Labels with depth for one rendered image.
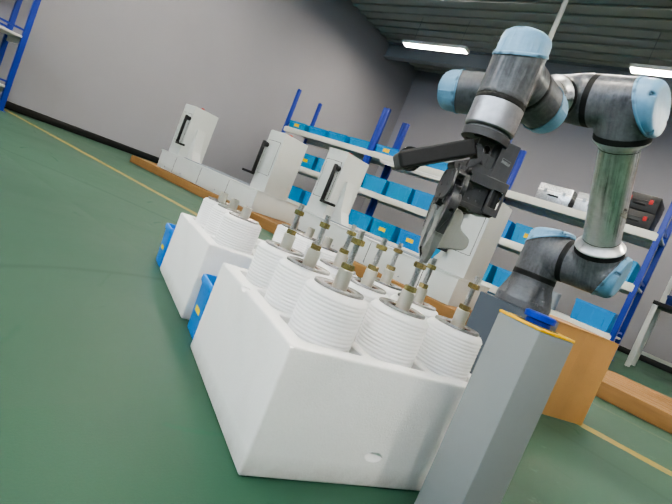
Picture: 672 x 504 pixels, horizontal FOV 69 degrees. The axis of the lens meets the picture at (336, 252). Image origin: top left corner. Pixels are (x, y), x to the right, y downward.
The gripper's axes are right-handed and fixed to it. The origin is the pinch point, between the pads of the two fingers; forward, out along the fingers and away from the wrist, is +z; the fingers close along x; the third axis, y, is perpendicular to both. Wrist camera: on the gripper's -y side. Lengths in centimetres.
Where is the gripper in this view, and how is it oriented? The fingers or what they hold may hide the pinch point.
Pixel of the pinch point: (421, 252)
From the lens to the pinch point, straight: 75.1
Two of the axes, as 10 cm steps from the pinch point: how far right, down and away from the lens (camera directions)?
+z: -3.8, 9.2, 0.8
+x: -0.8, -1.1, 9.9
